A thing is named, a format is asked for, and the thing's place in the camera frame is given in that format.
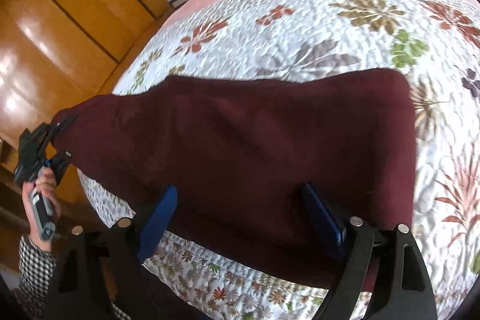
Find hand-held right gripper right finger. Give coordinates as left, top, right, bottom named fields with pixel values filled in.
left=302, top=183, right=439, bottom=320

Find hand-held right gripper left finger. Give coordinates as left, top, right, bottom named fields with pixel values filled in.
left=45, top=185, right=179, bottom=320

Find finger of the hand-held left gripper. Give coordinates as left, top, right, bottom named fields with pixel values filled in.
left=39, top=113, right=82, bottom=147
left=49, top=151, right=73, bottom=186

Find maroon pants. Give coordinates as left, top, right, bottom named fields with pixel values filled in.
left=52, top=68, right=419, bottom=292

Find person's left forearm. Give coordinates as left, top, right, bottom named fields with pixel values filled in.
left=15, top=235, right=58, bottom=306

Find person's left hand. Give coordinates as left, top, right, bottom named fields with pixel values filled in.
left=21, top=169, right=61, bottom=252

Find person's dark clothing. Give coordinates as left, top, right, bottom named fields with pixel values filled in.
left=122, top=260, right=201, bottom=320

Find orange wooden wardrobe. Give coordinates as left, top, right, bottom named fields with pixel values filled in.
left=0, top=0, right=175, bottom=223

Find white floral quilt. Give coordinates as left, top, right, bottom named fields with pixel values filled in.
left=77, top=0, right=480, bottom=320

